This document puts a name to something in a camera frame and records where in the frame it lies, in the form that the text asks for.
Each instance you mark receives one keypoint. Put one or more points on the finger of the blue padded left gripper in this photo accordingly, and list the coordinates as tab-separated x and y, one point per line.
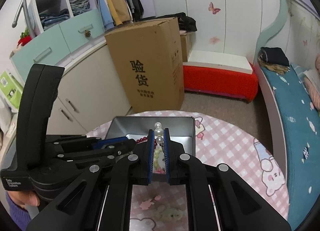
101	144

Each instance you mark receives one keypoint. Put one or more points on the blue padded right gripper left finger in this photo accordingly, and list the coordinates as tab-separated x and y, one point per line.
100	197

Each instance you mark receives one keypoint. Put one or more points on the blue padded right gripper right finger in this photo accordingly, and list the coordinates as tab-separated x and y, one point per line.
217	197

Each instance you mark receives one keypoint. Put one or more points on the silver metal tin box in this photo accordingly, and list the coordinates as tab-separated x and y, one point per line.
166	155

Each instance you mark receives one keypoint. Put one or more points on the person's left hand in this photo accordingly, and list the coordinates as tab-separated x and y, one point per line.
24	198

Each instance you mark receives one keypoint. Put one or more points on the beige lower cabinet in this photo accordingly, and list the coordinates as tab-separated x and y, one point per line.
90	94

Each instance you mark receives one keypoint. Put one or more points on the green paper bag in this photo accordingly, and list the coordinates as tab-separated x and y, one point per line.
11	90

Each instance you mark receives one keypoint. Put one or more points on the large cardboard box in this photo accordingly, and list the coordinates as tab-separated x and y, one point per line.
148	59

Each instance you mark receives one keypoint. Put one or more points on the teal patterned bed mattress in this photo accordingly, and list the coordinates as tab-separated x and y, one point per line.
301	131

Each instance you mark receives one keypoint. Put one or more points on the red bench with white top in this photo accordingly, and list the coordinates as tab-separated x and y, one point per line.
220	74

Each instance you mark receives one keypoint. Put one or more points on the red strawberry plush toy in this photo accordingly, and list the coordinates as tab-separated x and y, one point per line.
24	38

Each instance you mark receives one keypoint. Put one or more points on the lilac staircase shelf unit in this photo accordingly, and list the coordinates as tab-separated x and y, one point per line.
60	31

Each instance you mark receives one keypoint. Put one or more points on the small cardboard box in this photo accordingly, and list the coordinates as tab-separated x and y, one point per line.
186	45

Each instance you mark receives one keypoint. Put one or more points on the hanging clothes row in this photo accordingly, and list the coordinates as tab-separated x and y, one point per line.
118	12

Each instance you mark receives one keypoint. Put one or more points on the pink and green quilt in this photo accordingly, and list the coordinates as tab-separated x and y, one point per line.
311	81

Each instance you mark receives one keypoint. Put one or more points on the black clothes heap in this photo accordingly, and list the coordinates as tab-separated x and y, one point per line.
185	22

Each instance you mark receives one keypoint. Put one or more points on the folded dark clothes pile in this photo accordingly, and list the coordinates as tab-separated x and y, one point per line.
273	59

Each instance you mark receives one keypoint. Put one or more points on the grey metal handrail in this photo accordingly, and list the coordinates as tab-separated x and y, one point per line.
22	7

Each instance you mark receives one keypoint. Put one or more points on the white wardrobe with butterflies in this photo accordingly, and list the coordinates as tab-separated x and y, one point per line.
225	26

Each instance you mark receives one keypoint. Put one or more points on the teal bunk bed frame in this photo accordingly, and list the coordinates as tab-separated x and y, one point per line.
292	25

